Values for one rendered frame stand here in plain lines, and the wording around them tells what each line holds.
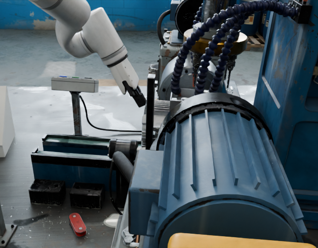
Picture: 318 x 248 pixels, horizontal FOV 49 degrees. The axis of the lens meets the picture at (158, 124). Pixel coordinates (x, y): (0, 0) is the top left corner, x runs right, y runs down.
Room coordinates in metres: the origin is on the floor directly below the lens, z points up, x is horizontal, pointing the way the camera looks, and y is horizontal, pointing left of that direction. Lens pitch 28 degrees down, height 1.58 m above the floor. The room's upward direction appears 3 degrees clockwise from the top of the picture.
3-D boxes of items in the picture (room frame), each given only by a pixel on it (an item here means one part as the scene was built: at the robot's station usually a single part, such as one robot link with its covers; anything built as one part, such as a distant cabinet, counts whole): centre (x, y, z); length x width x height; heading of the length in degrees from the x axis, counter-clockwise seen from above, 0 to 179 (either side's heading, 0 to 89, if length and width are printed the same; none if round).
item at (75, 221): (0.77, 0.23, 0.81); 0.09 x 0.03 x 0.02; 32
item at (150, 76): (0.87, 0.03, 1.12); 0.04 x 0.03 x 0.26; 87
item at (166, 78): (1.35, -0.13, 1.04); 0.37 x 0.25 x 0.25; 177
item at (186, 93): (0.99, -0.09, 1.11); 0.12 x 0.11 x 0.07; 86
